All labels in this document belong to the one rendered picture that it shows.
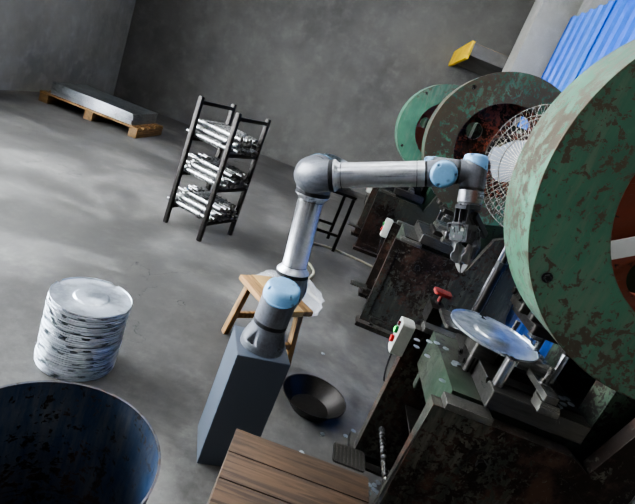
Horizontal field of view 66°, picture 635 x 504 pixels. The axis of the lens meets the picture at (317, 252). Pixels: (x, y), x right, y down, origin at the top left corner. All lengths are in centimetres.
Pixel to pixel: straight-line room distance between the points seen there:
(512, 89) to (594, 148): 182
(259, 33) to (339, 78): 140
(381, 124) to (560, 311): 707
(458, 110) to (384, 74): 530
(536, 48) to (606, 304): 573
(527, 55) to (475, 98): 391
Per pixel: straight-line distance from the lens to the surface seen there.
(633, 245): 119
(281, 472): 141
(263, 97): 821
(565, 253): 111
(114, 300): 204
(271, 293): 154
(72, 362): 201
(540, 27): 679
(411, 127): 452
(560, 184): 108
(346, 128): 807
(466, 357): 166
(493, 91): 286
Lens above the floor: 128
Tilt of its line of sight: 17 degrees down
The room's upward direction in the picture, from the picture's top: 22 degrees clockwise
